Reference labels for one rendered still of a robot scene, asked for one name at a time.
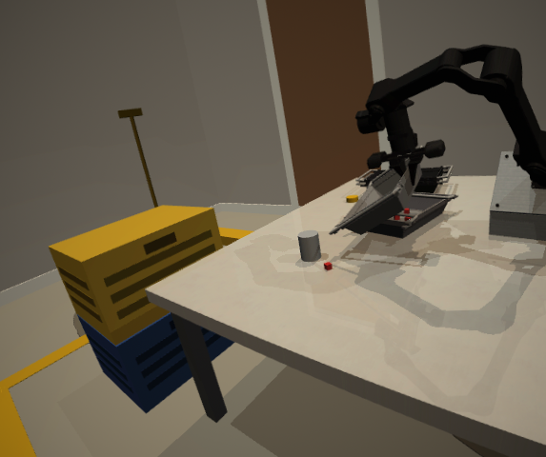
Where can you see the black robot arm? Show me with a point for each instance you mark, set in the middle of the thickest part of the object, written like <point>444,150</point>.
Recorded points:
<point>500,82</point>

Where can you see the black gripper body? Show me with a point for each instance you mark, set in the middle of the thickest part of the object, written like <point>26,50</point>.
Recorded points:
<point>402,142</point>

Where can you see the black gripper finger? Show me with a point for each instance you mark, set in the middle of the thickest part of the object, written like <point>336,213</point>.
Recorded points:
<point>399,168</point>
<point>413,167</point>

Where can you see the grey cylinder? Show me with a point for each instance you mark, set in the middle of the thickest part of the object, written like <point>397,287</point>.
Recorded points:
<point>309,245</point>

